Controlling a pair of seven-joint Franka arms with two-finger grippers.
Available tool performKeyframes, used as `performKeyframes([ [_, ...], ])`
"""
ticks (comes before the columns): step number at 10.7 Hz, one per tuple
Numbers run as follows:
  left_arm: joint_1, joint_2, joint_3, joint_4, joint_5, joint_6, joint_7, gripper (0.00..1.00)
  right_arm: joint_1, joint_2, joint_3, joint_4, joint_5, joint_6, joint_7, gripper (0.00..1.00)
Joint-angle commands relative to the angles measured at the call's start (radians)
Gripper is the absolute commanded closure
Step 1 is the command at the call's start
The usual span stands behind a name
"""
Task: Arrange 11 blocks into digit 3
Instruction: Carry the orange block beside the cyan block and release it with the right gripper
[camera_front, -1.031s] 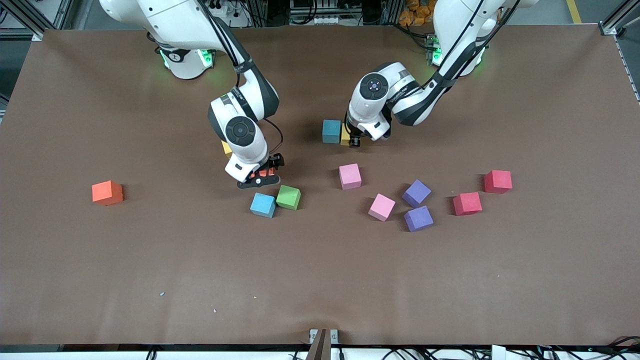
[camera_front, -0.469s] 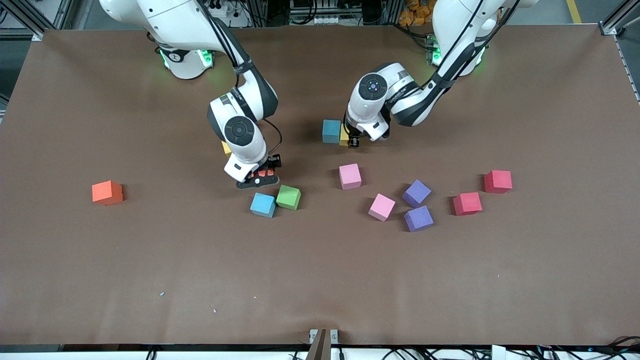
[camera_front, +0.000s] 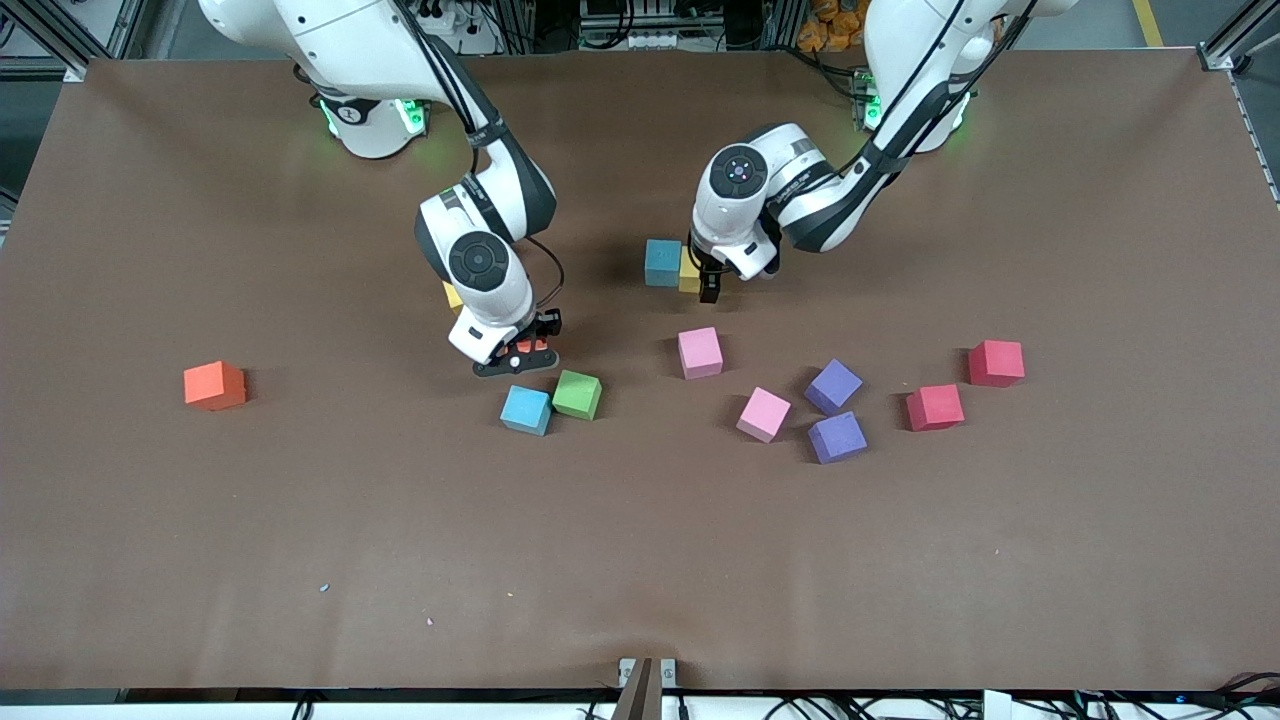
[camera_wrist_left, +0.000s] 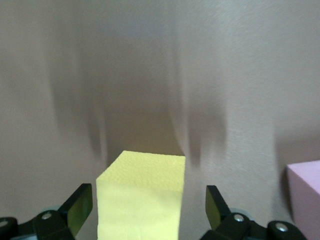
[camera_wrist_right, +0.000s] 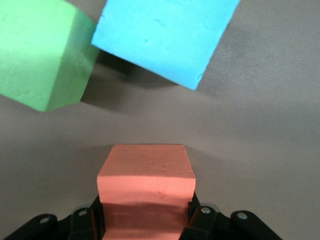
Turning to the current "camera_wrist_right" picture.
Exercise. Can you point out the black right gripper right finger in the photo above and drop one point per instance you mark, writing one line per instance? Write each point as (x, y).
(207, 225)

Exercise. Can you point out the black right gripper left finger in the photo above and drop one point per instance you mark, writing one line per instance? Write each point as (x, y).
(80, 225)

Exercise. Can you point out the orange foam block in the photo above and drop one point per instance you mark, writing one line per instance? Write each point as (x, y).
(145, 175)

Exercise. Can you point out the blue foam block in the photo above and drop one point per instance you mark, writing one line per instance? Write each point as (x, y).
(162, 37)

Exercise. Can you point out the paper table cover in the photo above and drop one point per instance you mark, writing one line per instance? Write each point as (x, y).
(250, 125)

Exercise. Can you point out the green foam block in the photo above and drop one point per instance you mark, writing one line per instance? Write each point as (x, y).
(37, 50)

